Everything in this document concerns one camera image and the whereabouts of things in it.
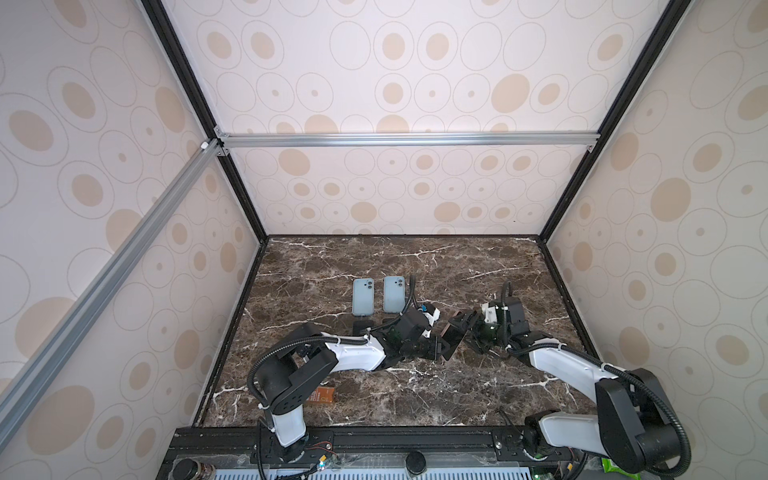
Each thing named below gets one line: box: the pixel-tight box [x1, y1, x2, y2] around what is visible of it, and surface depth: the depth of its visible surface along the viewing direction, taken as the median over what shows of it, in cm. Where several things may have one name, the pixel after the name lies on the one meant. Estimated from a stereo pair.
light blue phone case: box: [352, 278, 375, 317], surface depth 105 cm
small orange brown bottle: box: [317, 387, 335, 403], surface depth 80 cm
